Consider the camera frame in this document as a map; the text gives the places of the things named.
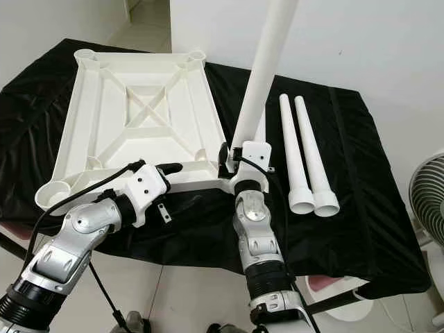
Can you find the red plastic stool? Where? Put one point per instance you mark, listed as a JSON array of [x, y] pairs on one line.
[[15, 232]]

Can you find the white round plastic object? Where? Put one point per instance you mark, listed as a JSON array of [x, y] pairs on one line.
[[354, 286]]

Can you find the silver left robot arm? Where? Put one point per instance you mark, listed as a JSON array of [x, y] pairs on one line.
[[76, 236]]

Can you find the black tablecloth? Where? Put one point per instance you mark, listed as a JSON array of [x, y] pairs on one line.
[[215, 236]]

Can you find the grey robot left foot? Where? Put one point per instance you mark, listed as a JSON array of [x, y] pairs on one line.
[[133, 325]]

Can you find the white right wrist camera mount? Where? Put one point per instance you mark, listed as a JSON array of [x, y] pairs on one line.
[[257, 151]]

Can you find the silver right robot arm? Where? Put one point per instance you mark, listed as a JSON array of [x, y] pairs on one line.
[[257, 229]]

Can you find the white plastic table top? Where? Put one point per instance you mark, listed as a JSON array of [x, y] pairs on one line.
[[111, 83]]

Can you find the white plastic table leg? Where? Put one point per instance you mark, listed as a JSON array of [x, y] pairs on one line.
[[291, 146], [312, 149], [270, 55], [262, 128]]

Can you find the pink plastic object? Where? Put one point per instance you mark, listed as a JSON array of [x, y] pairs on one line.
[[322, 282]]

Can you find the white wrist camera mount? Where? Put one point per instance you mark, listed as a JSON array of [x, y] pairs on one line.
[[257, 151], [146, 186]]

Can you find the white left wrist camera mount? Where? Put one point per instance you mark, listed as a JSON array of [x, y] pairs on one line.
[[146, 186]]

